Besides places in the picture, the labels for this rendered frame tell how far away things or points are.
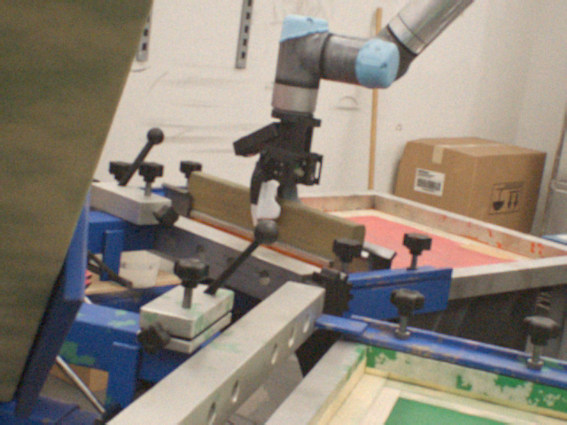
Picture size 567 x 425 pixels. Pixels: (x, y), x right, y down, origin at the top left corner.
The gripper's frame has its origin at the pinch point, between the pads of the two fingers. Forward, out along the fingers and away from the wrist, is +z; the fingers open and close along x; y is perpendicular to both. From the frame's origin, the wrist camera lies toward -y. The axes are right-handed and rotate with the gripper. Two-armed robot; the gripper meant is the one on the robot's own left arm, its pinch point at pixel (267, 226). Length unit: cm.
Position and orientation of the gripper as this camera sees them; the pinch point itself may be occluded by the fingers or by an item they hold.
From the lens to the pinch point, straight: 192.1
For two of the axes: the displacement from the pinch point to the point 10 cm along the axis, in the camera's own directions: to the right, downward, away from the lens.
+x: 7.1, -0.4, 7.0
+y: 6.9, 2.4, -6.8
